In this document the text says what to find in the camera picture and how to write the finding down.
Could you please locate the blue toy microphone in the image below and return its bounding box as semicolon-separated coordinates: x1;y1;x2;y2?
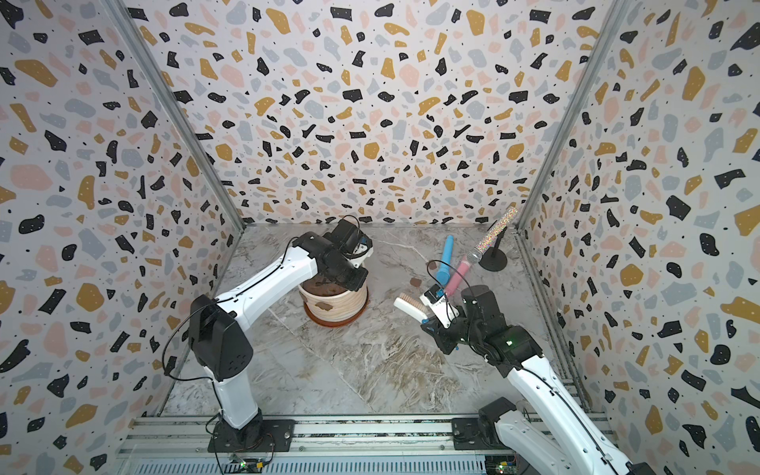
435;235;454;297

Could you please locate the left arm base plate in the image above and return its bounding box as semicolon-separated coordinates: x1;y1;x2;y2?
208;418;296;453

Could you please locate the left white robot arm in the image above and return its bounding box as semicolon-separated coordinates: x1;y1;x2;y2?
189;220;373;451

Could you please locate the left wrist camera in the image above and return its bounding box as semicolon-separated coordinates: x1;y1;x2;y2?
330;217;373;260

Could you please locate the black microphone stand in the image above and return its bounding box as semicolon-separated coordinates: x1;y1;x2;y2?
479;229;508;272

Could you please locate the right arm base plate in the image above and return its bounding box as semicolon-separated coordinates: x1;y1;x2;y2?
451;418;506;450

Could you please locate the pink toy microphone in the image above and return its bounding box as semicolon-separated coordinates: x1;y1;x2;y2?
445;258;471;297

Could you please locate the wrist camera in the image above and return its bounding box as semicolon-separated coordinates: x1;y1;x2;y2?
330;217;373;260
421;284;459;329

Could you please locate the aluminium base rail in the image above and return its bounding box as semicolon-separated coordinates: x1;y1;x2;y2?
115;414;621;475

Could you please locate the terracotta saucer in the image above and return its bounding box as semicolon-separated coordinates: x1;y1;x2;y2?
303;299;369;328

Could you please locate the white scrub brush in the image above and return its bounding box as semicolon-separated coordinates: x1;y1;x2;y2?
394;293;429;324

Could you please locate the cream ceramic pot with soil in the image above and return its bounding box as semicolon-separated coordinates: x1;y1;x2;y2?
298;275;369;322

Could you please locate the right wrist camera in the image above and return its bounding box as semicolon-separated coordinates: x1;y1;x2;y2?
421;284;459;329

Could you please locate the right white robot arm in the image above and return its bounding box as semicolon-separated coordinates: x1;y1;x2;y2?
420;285;652;474

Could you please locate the glitter silver microphone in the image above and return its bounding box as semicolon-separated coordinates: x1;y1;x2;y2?
466;206;519;264

